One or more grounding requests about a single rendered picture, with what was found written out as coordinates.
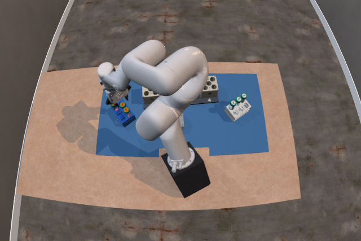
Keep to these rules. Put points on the blue flat mat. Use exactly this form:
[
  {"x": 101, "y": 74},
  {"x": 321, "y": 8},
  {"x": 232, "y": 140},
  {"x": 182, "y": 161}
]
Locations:
[{"x": 205, "y": 125}]

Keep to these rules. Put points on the white tube rack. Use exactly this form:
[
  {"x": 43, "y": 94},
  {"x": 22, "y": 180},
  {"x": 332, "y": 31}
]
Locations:
[{"x": 240, "y": 110}]

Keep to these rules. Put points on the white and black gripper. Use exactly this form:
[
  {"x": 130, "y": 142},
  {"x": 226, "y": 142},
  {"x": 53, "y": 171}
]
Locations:
[{"x": 114, "y": 97}]

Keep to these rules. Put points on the blue tube rack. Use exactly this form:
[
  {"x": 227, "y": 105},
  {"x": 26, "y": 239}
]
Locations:
[{"x": 122, "y": 116}]

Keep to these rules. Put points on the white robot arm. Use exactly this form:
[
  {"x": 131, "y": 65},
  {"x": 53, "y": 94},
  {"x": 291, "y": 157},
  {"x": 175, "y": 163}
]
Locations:
[{"x": 179, "y": 80}]

